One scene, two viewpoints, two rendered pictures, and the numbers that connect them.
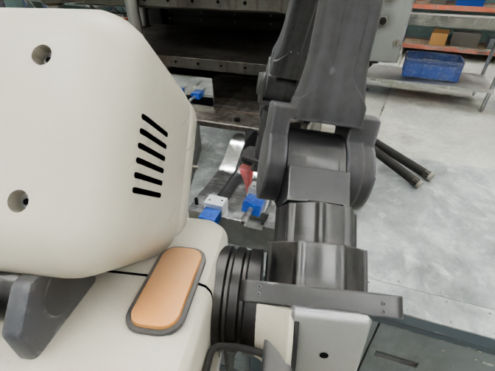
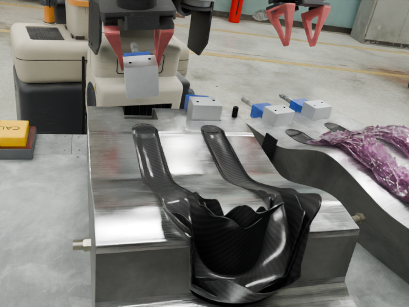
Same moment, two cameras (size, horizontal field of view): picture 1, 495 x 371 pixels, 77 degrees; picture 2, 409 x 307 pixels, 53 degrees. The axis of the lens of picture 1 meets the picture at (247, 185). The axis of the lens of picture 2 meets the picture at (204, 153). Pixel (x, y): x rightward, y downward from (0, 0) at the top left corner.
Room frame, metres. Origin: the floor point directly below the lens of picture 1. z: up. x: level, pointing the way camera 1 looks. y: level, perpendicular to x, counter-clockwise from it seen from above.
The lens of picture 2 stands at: (1.12, -0.31, 1.18)
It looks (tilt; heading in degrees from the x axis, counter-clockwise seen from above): 29 degrees down; 142
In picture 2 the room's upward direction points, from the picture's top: 10 degrees clockwise
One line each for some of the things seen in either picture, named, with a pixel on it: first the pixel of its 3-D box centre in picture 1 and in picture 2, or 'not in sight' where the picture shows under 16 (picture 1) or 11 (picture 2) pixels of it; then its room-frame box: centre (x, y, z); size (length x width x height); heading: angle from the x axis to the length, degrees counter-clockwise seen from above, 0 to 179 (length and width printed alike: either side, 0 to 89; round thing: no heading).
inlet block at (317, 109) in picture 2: not in sight; (299, 106); (0.57, 0.37, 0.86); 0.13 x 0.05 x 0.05; 179
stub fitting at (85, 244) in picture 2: not in sight; (81, 244); (0.78, -0.19, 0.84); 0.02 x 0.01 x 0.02; 71
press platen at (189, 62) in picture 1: (208, 57); not in sight; (1.83, 0.22, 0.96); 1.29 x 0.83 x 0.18; 71
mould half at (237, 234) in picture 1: (263, 173); (199, 209); (0.80, -0.05, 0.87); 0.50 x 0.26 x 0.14; 161
